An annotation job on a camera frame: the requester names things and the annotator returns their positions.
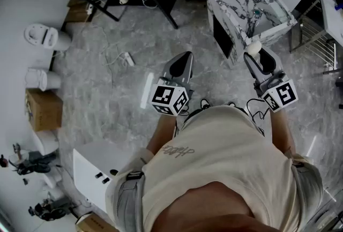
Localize clear plastic container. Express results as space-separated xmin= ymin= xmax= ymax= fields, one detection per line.
xmin=269 ymin=2 xmax=293 ymax=25

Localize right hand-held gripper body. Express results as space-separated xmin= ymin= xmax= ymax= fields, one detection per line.
xmin=253 ymin=70 xmax=299 ymax=114

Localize grey shoulder strap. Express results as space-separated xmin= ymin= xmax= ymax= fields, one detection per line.
xmin=116 ymin=170 xmax=147 ymax=232
xmin=285 ymin=155 xmax=313 ymax=226

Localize white toilet with closed lid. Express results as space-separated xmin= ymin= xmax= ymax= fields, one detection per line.
xmin=24 ymin=67 xmax=62 ymax=92

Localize white toilet with open seat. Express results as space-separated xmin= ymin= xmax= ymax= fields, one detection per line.
xmin=24 ymin=23 xmax=73 ymax=51

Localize flat cardboard box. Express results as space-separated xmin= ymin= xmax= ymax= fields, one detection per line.
xmin=75 ymin=212 xmax=118 ymax=232

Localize white cabinet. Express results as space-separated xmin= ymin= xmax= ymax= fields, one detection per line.
xmin=72 ymin=141 xmax=140 ymax=215

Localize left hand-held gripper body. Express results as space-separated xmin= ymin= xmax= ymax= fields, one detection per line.
xmin=148 ymin=77 xmax=195 ymax=117

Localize person's black trousers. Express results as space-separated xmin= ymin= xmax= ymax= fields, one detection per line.
xmin=183 ymin=107 xmax=208 ymax=128

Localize black tool pile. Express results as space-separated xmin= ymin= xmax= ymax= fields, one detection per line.
xmin=8 ymin=142 xmax=58 ymax=177
xmin=28 ymin=196 xmax=73 ymax=222

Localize person's right forearm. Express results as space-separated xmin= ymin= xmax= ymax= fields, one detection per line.
xmin=269 ymin=109 xmax=297 ymax=159

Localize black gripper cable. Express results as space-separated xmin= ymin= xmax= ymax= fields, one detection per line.
xmin=245 ymin=98 xmax=270 ymax=138

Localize marble sink cabinet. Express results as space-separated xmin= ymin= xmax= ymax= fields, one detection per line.
xmin=205 ymin=0 xmax=298 ymax=70

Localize person's beige t-shirt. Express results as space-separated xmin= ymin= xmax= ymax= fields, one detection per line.
xmin=106 ymin=104 xmax=325 ymax=232

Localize brown cardboard box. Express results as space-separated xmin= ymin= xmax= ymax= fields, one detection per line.
xmin=25 ymin=88 xmax=64 ymax=132

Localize person's left forearm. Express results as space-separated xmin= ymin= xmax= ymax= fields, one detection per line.
xmin=146 ymin=112 xmax=179 ymax=157

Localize white table with black frame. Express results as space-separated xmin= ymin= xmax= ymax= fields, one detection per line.
xmin=318 ymin=0 xmax=343 ymax=48

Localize white power strip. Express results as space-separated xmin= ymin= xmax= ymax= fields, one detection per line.
xmin=122 ymin=51 xmax=136 ymax=68

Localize person's bare neck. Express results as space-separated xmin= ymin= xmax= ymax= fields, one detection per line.
xmin=150 ymin=181 xmax=279 ymax=232

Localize metal wire rack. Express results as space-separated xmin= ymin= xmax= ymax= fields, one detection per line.
xmin=288 ymin=0 xmax=338 ymax=71

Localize white round object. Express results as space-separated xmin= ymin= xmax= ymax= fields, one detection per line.
xmin=246 ymin=40 xmax=263 ymax=56

